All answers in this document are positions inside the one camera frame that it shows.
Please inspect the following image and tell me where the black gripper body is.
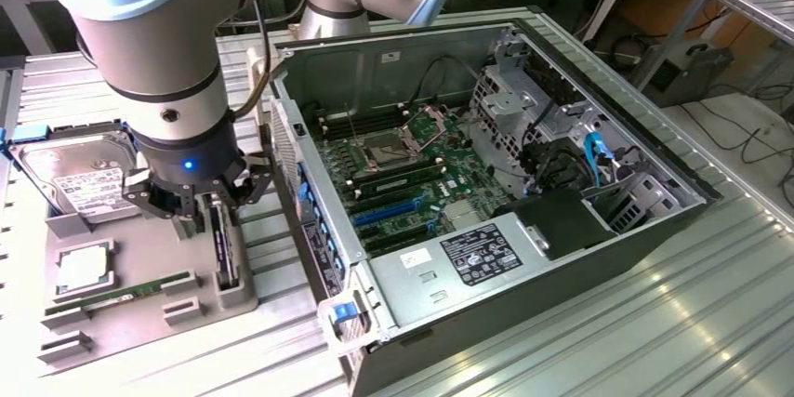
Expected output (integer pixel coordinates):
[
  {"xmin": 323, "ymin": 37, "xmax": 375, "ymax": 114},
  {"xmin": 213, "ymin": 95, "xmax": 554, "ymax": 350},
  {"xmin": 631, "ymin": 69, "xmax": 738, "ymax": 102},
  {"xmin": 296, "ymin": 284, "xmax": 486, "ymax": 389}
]
[{"xmin": 131, "ymin": 110, "xmax": 251, "ymax": 194}]

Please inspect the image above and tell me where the graphics card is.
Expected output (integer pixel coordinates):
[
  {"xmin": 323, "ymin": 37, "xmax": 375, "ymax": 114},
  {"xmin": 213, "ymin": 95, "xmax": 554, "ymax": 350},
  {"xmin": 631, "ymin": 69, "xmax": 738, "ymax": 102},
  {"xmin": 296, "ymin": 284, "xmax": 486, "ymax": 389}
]
[{"xmin": 207, "ymin": 195, "xmax": 241, "ymax": 287}]

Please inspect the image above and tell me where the grey parts rack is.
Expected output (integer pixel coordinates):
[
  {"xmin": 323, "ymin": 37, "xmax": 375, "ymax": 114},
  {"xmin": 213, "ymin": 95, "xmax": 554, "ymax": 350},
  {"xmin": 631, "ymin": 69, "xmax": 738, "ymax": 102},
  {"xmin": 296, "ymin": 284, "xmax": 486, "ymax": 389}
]
[{"xmin": 35, "ymin": 126, "xmax": 260, "ymax": 366}]

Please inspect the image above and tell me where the hard disk drive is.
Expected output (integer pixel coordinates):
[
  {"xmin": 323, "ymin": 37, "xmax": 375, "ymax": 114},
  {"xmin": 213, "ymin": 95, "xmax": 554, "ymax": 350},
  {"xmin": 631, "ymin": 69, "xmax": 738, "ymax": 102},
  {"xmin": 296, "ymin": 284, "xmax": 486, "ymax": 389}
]
[{"xmin": 9, "ymin": 130, "xmax": 149, "ymax": 227}]

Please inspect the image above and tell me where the CPU chip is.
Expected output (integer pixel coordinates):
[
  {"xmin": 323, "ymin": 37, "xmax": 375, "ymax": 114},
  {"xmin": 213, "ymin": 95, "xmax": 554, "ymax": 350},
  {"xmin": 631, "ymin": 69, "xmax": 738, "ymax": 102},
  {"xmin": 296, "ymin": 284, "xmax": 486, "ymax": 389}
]
[{"xmin": 53, "ymin": 247, "xmax": 116, "ymax": 298}]

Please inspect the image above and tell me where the thin locking lever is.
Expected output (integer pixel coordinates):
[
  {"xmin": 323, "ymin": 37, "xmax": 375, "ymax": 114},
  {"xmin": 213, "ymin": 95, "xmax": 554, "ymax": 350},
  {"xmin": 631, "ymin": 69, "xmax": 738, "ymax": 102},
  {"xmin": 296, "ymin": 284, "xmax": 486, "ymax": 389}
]
[{"xmin": 344, "ymin": 102, "xmax": 362, "ymax": 148}]

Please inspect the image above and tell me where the green RAM stick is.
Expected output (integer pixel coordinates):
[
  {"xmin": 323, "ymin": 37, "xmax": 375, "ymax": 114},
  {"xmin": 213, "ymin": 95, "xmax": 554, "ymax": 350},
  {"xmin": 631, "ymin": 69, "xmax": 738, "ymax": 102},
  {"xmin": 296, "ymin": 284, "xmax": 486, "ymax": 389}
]
[{"xmin": 44, "ymin": 274, "xmax": 195, "ymax": 320}]

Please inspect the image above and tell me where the blue expansion slot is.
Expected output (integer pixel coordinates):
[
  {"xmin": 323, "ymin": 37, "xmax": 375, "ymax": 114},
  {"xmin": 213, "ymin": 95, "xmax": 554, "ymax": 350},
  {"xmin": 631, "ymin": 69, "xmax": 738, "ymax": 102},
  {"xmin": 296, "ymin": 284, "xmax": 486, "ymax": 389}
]
[{"xmin": 348, "ymin": 195, "xmax": 436, "ymax": 227}]

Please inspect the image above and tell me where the installed RAM stick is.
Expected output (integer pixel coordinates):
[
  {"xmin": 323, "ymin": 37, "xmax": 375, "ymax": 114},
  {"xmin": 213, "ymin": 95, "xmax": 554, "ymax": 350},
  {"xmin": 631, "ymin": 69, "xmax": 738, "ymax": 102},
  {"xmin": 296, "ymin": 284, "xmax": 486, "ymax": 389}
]
[{"xmin": 350, "ymin": 163, "xmax": 450, "ymax": 195}]

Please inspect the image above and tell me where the CPU socket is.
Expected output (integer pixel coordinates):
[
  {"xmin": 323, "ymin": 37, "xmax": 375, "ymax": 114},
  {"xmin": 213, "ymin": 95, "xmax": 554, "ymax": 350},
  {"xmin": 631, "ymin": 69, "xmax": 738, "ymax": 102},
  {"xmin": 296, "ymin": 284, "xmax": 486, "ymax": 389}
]
[{"xmin": 362, "ymin": 130, "xmax": 436, "ymax": 171}]

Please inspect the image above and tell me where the metal socket cover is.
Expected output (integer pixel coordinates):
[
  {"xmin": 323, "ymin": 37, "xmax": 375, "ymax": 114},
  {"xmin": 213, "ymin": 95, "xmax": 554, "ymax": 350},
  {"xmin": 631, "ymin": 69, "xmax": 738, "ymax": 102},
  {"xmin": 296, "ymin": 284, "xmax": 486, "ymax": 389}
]
[{"xmin": 400, "ymin": 105, "xmax": 462, "ymax": 143}]

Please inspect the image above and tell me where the green motherboard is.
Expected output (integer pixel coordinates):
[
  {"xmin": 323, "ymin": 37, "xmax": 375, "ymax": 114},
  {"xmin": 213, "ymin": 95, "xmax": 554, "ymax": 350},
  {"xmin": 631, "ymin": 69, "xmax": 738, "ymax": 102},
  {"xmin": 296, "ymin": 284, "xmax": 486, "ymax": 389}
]
[{"xmin": 308, "ymin": 101, "xmax": 520, "ymax": 259}]

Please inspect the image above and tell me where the small silver heatsink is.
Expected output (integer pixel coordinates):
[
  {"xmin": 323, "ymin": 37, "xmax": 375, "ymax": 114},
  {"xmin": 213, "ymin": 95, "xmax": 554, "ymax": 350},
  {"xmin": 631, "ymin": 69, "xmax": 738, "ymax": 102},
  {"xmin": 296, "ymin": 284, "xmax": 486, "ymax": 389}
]
[{"xmin": 440, "ymin": 205, "xmax": 492, "ymax": 228}]

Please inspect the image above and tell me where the silver power supply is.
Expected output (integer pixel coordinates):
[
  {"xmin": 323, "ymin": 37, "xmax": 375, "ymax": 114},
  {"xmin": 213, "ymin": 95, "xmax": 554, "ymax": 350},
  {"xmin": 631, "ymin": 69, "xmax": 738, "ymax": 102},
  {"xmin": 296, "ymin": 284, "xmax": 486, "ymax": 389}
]
[{"xmin": 367, "ymin": 212, "xmax": 555, "ymax": 329}]

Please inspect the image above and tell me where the metal disk bay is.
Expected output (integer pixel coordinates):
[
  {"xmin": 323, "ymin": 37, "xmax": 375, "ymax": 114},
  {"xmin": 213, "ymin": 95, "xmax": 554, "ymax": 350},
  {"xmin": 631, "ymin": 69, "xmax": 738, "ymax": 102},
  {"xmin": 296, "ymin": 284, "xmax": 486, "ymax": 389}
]
[{"xmin": 467, "ymin": 63, "xmax": 542, "ymax": 187}]

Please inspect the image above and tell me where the black plastic shroud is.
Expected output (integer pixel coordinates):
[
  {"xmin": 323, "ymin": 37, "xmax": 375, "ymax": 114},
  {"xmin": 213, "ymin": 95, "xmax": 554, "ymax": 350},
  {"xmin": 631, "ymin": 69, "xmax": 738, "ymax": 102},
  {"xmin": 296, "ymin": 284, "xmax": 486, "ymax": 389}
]
[{"xmin": 511, "ymin": 188, "xmax": 618, "ymax": 262}]

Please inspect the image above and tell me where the black open PC case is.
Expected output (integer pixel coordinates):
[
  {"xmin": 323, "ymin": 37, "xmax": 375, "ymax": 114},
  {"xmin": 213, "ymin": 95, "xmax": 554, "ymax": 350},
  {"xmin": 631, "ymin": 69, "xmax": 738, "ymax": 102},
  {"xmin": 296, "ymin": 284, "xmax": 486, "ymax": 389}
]
[{"xmin": 267, "ymin": 17, "xmax": 726, "ymax": 397}]

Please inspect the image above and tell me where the grey equipment box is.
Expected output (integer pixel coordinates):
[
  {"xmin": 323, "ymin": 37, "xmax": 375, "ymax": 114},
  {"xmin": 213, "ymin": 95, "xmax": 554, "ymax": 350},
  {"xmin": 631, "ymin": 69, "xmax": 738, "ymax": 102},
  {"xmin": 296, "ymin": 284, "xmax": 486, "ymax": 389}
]
[{"xmin": 642, "ymin": 42, "xmax": 738, "ymax": 109}]

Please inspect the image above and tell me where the blue disk bracket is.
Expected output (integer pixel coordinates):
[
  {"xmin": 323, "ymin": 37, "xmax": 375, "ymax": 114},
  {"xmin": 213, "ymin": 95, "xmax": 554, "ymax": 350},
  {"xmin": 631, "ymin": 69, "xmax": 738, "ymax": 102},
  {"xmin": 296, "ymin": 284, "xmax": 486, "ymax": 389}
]
[{"xmin": 11, "ymin": 124, "xmax": 52, "ymax": 144}]

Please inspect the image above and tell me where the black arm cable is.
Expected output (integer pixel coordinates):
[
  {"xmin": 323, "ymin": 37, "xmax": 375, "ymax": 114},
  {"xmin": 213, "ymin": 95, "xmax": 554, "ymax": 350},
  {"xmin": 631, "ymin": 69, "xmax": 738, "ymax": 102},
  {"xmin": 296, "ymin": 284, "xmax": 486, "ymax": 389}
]
[{"xmin": 232, "ymin": 0, "xmax": 278, "ymax": 120}]

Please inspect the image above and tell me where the black wire bundle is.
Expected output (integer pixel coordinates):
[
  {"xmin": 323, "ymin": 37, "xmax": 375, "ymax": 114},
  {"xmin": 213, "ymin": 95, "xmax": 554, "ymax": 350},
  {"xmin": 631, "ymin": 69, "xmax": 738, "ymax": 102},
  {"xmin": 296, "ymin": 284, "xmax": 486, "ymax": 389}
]
[{"xmin": 519, "ymin": 136, "xmax": 596, "ymax": 198}]

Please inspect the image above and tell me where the blue wire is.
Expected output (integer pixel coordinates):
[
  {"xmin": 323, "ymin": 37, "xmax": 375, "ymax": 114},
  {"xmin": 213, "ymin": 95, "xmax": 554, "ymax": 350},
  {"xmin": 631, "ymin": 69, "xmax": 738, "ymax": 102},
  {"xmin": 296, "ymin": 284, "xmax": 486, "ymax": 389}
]
[{"xmin": 580, "ymin": 130, "xmax": 608, "ymax": 190}]

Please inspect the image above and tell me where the aluminium frame table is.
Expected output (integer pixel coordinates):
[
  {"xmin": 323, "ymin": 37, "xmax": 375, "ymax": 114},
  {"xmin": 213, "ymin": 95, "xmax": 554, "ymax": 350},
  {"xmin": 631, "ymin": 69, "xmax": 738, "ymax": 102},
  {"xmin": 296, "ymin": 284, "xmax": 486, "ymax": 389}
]
[{"xmin": 685, "ymin": 0, "xmax": 794, "ymax": 94}]

